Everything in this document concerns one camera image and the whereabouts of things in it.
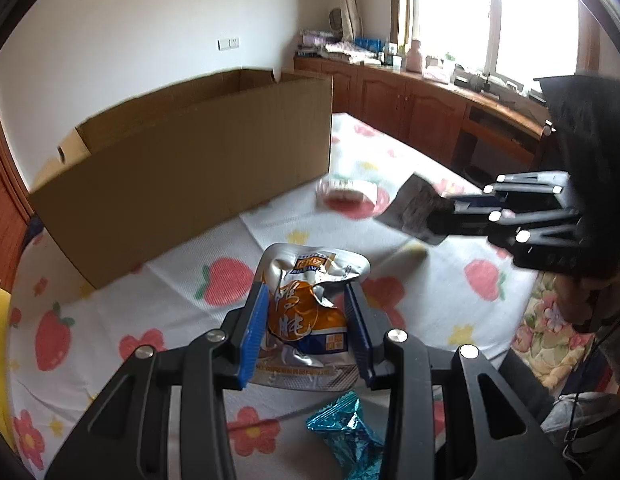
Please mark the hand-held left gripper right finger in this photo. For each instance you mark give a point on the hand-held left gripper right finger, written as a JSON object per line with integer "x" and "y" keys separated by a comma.
{"x": 361, "y": 332}

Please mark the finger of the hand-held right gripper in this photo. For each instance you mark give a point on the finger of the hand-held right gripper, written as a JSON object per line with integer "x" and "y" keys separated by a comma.
{"x": 540, "y": 240}
{"x": 530, "y": 192}

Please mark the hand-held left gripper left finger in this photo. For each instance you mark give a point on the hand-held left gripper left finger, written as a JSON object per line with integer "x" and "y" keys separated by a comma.
{"x": 252, "y": 340}

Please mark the silver orange snack pouch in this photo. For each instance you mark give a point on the silver orange snack pouch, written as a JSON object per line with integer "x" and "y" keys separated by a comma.
{"x": 300, "y": 320}

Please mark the grey foil packet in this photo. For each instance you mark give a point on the grey foil packet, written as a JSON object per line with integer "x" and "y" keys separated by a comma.
{"x": 410, "y": 207}

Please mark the brown cardboard box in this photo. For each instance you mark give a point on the brown cardboard box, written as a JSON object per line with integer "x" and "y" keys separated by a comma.
{"x": 189, "y": 170}

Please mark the floral quilt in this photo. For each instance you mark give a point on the floral quilt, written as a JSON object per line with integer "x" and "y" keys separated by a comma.
{"x": 545, "y": 330}

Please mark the teal foil snack packet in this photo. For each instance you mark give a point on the teal foil snack packet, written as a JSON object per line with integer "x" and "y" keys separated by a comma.
{"x": 350, "y": 435}

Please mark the strawberry print bed sheet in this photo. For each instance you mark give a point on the strawberry print bed sheet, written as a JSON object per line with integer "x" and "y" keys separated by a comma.
{"x": 164, "y": 280}

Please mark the pink white nougat packet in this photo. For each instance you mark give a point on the pink white nougat packet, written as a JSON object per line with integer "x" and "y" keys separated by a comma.
{"x": 347, "y": 192}

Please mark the bright window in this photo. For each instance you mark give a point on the bright window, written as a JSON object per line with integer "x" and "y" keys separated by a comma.
{"x": 530, "y": 10}

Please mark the wooden cabinet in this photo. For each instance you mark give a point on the wooden cabinet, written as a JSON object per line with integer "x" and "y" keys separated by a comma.
{"x": 380, "y": 95}

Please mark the pink bottle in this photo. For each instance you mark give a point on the pink bottle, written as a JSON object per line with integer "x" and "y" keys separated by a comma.
{"x": 415, "y": 55}

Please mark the person's grey clothing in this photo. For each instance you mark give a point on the person's grey clothing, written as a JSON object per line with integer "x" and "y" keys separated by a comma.
{"x": 590, "y": 415}

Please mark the pile of papers and packets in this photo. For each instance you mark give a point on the pile of papers and packets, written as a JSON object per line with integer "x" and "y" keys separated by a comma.
{"x": 340, "y": 47}

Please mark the grey oval object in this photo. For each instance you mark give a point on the grey oval object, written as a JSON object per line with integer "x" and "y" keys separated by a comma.
{"x": 336, "y": 19}

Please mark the wooden wardrobe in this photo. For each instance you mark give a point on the wooden wardrobe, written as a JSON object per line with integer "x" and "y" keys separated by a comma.
{"x": 4, "y": 185}

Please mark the white wall switch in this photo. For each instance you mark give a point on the white wall switch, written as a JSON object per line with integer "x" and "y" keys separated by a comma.
{"x": 228, "y": 43}

